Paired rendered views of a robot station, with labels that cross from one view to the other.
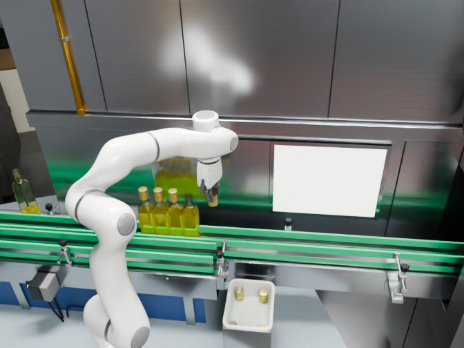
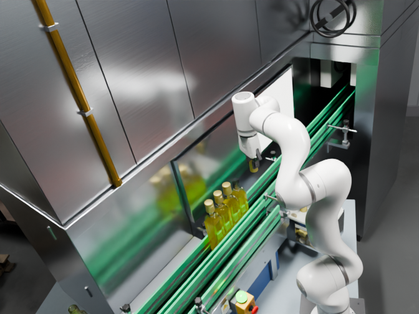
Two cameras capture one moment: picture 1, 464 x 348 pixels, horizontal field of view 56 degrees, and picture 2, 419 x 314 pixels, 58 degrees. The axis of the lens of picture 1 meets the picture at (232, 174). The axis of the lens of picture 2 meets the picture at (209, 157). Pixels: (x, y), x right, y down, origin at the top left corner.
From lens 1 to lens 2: 135 cm
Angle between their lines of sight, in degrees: 43
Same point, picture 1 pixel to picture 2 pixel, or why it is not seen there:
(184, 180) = (207, 180)
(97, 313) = (327, 276)
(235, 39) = (209, 34)
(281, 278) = not seen: hidden behind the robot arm
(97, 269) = (334, 228)
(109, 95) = (136, 146)
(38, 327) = not seen: outside the picture
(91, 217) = (331, 181)
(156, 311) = (255, 293)
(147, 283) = (253, 270)
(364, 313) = not seen: hidden behind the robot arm
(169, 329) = (272, 294)
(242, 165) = (235, 136)
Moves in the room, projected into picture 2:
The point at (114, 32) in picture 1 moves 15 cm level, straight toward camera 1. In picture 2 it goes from (129, 76) to (172, 74)
